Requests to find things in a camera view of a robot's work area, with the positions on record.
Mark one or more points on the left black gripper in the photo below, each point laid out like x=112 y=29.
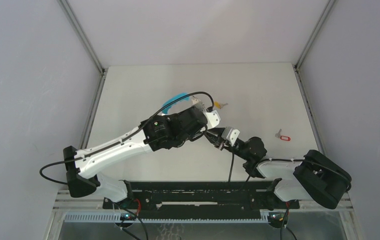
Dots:
x=202 y=130

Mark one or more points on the aluminium frame rail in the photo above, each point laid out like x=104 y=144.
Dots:
x=298 y=68
x=84 y=81

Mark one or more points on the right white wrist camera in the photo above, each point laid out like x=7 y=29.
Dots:
x=230 y=135

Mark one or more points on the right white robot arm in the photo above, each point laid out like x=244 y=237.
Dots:
x=313 y=177

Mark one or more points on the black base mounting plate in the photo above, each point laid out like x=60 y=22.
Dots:
x=201 y=200

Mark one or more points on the aluminium frame rail left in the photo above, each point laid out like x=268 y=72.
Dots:
x=84 y=81

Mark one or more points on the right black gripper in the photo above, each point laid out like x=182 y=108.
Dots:
x=214 y=136

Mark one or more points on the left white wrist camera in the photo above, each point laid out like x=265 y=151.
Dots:
x=213 y=119

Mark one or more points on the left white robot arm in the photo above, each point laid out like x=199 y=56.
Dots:
x=84 y=166

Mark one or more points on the blue handled metal keyring holder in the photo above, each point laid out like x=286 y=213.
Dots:
x=182 y=97

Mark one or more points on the red tagged key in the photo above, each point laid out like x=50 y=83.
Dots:
x=282 y=137

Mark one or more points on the yellow tagged key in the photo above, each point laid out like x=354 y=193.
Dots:
x=219 y=105

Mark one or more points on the aluminium frame rail right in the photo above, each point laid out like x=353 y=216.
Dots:
x=298 y=68

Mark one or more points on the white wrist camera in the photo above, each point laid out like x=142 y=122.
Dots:
x=213 y=119
x=230 y=135

